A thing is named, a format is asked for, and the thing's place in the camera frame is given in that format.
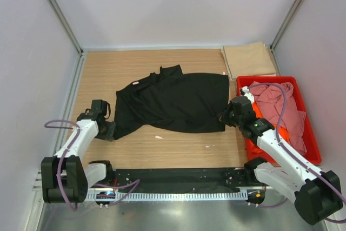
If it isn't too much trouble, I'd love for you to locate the black t-shirt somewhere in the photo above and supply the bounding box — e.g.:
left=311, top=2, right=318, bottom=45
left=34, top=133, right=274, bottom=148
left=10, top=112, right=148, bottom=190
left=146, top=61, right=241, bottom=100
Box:
left=114, top=65, right=229, bottom=140

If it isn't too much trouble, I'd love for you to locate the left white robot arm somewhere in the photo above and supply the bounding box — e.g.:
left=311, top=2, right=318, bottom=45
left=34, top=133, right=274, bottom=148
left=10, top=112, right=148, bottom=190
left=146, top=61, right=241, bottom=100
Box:
left=41, top=113, right=116, bottom=210

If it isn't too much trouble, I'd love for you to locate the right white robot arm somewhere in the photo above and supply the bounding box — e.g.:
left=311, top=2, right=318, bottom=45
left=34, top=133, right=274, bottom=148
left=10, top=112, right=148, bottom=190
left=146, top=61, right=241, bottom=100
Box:
left=220, top=96, right=345, bottom=225

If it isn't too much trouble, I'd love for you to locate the orange t-shirt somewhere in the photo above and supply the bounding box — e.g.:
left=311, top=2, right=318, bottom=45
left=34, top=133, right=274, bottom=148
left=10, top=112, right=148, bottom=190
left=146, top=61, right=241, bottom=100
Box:
left=244, top=100, right=290, bottom=155

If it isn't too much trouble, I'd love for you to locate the pink t-shirt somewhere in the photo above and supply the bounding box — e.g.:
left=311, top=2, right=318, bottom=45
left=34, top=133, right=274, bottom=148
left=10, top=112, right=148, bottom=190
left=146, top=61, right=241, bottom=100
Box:
left=250, top=81, right=307, bottom=155

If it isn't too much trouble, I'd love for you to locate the folded beige t-shirt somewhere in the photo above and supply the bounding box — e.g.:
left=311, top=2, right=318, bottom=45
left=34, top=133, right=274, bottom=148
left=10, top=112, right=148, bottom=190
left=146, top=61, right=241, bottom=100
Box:
left=221, top=41, right=277, bottom=80

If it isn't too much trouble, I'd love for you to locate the red plastic bin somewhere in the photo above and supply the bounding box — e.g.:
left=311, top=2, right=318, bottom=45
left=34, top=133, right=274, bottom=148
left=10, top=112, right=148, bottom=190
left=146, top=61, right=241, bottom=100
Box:
left=236, top=76, right=322, bottom=165

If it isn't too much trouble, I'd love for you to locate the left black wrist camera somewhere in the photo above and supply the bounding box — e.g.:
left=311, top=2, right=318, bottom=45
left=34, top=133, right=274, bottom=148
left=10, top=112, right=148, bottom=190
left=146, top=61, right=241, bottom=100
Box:
left=85, top=100, right=111, bottom=119

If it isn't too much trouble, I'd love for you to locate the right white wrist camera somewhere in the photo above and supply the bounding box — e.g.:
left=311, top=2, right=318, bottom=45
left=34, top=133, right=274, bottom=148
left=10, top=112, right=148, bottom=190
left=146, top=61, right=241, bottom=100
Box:
left=240, top=86, right=255, bottom=104

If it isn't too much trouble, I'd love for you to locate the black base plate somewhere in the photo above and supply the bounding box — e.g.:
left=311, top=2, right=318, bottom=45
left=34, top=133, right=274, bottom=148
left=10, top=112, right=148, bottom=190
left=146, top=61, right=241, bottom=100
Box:
left=98, top=168, right=264, bottom=194

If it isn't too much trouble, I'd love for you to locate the white slotted cable duct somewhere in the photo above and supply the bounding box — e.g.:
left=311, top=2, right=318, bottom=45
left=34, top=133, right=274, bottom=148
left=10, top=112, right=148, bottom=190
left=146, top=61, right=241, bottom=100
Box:
left=84, top=189, right=248, bottom=202

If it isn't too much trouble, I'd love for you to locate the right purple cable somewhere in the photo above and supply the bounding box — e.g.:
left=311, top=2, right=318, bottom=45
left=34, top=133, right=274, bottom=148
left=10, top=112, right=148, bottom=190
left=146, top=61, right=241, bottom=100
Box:
left=243, top=82, right=346, bottom=224

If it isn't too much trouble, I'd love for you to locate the right aluminium frame post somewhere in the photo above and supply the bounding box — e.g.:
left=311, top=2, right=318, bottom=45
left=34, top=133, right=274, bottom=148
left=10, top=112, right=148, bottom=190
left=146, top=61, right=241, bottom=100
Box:
left=270, top=0, right=304, bottom=52

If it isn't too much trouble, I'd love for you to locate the aluminium frame post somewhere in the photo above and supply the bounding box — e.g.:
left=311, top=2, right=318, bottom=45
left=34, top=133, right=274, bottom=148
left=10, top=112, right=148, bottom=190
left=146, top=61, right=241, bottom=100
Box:
left=270, top=0, right=304, bottom=52
left=47, top=0, right=83, bottom=56

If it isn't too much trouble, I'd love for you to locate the left aluminium frame post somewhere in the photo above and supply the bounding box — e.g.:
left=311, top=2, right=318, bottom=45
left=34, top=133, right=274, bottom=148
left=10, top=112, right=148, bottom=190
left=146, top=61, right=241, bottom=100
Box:
left=47, top=0, right=83, bottom=56

